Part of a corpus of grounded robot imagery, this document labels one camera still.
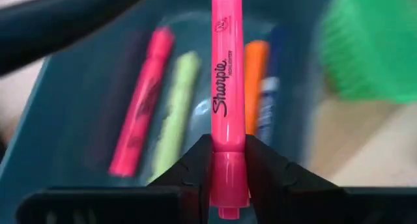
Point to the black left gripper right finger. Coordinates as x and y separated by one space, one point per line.
277 191

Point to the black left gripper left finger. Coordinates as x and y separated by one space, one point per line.
189 185

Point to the yellow-green highlighter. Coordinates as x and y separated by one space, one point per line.
177 103

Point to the pink highlighter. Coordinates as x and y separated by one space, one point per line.
228 87
143 103

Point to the orange highlighter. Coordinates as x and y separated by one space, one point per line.
255 87

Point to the green plastic mesh basket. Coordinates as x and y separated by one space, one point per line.
368 45

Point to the dark teal plastic bin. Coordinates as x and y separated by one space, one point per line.
81 103

